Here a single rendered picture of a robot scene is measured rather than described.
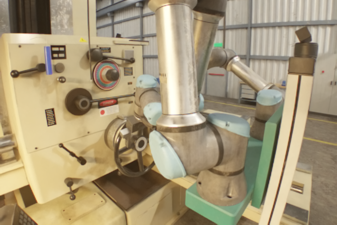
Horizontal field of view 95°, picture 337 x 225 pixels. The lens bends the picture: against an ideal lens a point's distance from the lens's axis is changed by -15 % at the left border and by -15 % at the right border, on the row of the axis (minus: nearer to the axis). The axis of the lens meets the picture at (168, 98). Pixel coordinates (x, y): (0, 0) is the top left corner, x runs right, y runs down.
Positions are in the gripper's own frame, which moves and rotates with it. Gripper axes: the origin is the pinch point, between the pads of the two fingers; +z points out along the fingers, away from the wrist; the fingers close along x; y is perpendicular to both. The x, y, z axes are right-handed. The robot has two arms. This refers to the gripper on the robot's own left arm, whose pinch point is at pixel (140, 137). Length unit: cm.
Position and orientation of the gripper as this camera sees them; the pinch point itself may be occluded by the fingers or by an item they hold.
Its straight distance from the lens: 85.7
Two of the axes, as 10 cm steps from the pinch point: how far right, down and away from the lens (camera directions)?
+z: -1.7, 8.0, 5.7
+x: -7.5, 2.7, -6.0
